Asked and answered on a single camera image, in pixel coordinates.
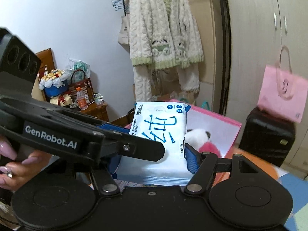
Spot wooden headboard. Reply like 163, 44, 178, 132
31, 48, 58, 101

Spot pink tote bag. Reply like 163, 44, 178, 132
257, 46, 308, 124

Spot cream fluffy pants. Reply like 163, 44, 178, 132
133, 64, 201, 103

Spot blue wrapped bouquet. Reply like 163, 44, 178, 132
39, 65, 71, 99

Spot person's left hand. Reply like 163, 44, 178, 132
0, 135, 52, 192

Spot brown woven basket bag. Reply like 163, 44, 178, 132
69, 69, 94, 103

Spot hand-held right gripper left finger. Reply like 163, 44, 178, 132
46, 155, 122, 196

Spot orange drink bottle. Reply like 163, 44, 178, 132
75, 87, 88, 110

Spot blue wire hangers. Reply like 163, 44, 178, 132
111, 0, 130, 11

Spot green tissue pack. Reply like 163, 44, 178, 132
68, 57, 91, 83

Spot white panda plush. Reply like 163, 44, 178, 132
185, 128, 212, 148

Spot beige wardrobe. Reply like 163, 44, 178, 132
209, 0, 308, 181

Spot patchwork table cover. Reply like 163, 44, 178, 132
212, 153, 308, 231

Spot black suitcase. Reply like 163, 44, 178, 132
238, 107, 296, 167

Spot white blue wipes pack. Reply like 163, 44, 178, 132
113, 102, 192, 187

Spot cream fluffy cardigan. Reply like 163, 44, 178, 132
126, 0, 205, 70

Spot pink cardboard box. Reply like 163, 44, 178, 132
125, 99, 242, 159

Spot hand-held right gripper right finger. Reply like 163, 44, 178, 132
183, 144, 277, 194

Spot wooden nightstand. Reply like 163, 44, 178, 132
79, 101, 109, 123

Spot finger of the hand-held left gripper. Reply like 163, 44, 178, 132
99, 131, 168, 164
94, 122, 131, 134

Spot pink fluffy pompom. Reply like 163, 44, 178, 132
198, 142, 222, 158

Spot beige canvas tote bag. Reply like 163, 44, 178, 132
117, 14, 131, 46

